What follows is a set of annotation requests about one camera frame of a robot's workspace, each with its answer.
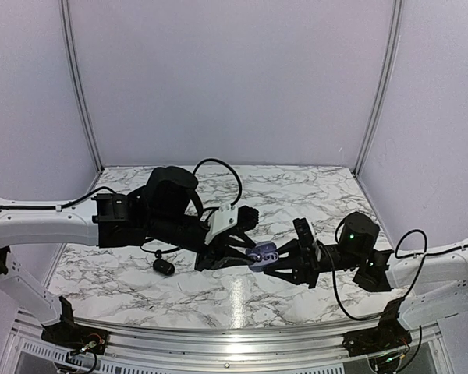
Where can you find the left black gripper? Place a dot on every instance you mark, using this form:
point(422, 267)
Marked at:
point(214, 257)

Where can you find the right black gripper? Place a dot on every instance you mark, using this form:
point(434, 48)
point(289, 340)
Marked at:
point(306, 269)

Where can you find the purple earbud charging case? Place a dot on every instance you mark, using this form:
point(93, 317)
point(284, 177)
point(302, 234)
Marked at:
point(263, 254)

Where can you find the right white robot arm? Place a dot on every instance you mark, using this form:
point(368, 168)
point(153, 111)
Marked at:
point(436, 281)

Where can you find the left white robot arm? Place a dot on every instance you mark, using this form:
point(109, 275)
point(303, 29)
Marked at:
point(53, 222)

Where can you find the black earbud charging case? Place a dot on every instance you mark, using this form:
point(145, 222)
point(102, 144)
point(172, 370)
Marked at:
point(164, 267)

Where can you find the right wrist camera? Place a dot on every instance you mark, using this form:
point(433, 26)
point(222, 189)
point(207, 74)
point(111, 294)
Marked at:
point(306, 239)

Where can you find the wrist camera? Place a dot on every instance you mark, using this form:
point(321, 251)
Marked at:
point(306, 239)
point(231, 220)

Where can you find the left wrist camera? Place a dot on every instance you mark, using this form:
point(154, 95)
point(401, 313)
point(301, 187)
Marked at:
point(231, 220)

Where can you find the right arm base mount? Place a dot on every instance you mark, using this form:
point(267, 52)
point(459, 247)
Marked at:
point(388, 334)

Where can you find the aluminium front rail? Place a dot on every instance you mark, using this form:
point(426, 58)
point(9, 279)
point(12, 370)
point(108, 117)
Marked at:
point(308, 348)

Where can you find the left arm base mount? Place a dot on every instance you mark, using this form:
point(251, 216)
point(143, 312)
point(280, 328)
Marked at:
point(65, 332)

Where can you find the right aluminium corner post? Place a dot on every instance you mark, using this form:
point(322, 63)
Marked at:
point(387, 68)

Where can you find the aluminium corner post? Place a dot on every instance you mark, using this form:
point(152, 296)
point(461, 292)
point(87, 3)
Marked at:
point(387, 68)
point(77, 83)

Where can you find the left aluminium corner post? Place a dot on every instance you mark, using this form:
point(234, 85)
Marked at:
point(77, 83)

